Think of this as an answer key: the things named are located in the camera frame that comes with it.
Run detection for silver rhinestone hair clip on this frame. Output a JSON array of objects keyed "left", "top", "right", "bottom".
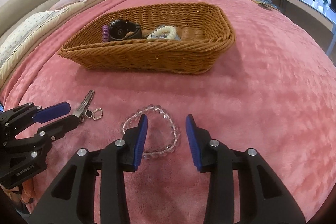
[{"left": 147, "top": 25, "right": 181, "bottom": 41}]

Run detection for white floral pillow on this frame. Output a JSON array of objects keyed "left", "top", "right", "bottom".
[{"left": 1, "top": 8, "right": 68, "bottom": 68}]

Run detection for silver square earring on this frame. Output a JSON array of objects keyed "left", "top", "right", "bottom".
[{"left": 91, "top": 108, "right": 103, "bottom": 121}]

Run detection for beige folded quilt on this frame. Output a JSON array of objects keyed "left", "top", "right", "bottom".
[{"left": 1, "top": 0, "right": 106, "bottom": 86}]

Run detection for brown wicker basket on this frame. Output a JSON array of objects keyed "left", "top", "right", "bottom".
[{"left": 59, "top": 2, "right": 235, "bottom": 75}]

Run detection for cream spiral hair tie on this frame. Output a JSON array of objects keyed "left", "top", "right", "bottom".
[{"left": 146, "top": 25, "right": 177, "bottom": 40}]

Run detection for white vase with plant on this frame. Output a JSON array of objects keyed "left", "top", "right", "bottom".
[{"left": 315, "top": 0, "right": 329, "bottom": 14}]

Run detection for purple spiral hair tie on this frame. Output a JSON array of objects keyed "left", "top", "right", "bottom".
[{"left": 101, "top": 24, "right": 109, "bottom": 43}]

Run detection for items on bed corner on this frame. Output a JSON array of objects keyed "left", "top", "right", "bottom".
[{"left": 250, "top": 0, "right": 280, "bottom": 12}]

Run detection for clear crystal bead bracelet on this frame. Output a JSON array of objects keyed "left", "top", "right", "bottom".
[{"left": 119, "top": 104, "right": 181, "bottom": 160}]

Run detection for left hand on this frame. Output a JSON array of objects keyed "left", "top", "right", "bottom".
[{"left": 2, "top": 178, "right": 35, "bottom": 205}]

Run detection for white desk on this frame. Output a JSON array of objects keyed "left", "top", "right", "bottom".
[{"left": 262, "top": 0, "right": 336, "bottom": 57}]

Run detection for pink bed blanket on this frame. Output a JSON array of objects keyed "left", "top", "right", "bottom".
[{"left": 1, "top": 0, "right": 335, "bottom": 223}]

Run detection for black wrist watch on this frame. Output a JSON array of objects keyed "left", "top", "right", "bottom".
[{"left": 108, "top": 19, "right": 142, "bottom": 41}]

